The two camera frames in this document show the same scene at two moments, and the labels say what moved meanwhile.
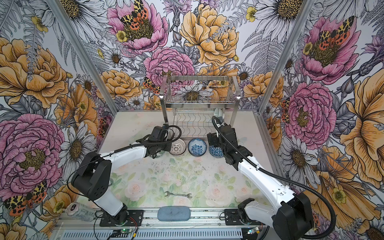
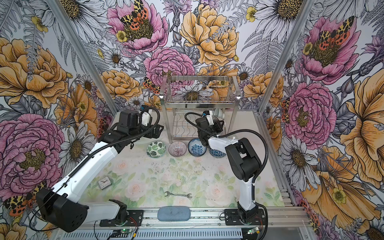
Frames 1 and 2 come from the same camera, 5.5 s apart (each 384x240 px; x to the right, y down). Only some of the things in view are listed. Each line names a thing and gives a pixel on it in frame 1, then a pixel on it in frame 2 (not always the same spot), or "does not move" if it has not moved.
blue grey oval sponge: [173, 213] does not move
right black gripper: [214, 136] → [220, 126]
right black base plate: [233, 217] does not move
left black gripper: [167, 148] → [150, 135]
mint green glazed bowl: [218, 112] does not move
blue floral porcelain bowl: [197, 147] does not move
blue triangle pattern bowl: [216, 152] does not move
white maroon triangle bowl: [178, 147] → [215, 113]
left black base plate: [135, 218] does not move
